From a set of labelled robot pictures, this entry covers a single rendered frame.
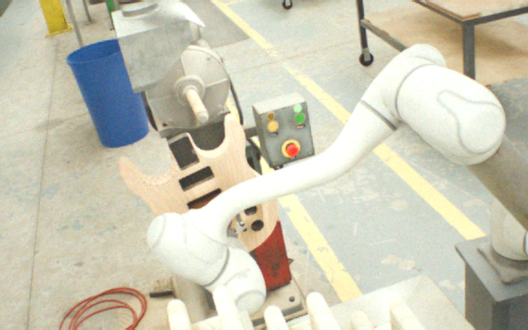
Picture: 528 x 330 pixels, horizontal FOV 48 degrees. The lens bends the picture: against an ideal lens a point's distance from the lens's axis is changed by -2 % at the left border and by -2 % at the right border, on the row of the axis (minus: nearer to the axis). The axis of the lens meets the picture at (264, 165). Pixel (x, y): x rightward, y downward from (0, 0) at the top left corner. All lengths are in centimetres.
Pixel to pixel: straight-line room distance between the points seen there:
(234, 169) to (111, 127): 310
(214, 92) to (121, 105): 277
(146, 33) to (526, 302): 123
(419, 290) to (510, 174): 33
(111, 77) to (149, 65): 300
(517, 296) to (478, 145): 71
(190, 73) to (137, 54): 36
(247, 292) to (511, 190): 59
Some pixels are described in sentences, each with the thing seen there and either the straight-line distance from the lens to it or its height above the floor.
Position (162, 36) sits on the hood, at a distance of 145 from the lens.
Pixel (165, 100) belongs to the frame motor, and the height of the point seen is 124.
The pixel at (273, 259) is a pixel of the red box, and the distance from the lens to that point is 233.
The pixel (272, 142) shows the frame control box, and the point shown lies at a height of 101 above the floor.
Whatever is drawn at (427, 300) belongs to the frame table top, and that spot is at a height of 93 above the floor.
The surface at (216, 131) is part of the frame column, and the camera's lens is 204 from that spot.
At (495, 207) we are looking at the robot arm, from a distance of 171.
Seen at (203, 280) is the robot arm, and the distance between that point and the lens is 128.
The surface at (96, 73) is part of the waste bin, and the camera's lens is 445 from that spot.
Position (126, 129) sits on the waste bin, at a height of 13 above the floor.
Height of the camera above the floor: 187
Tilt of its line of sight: 29 degrees down
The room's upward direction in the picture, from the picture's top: 12 degrees counter-clockwise
